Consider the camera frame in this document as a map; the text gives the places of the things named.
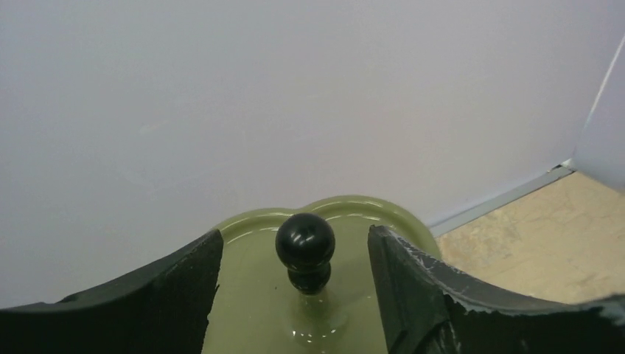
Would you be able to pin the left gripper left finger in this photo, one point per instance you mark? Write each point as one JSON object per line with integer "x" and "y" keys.
{"x": 161, "y": 307}

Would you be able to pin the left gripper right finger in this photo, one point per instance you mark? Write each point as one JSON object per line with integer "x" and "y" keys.
{"x": 429, "y": 306}

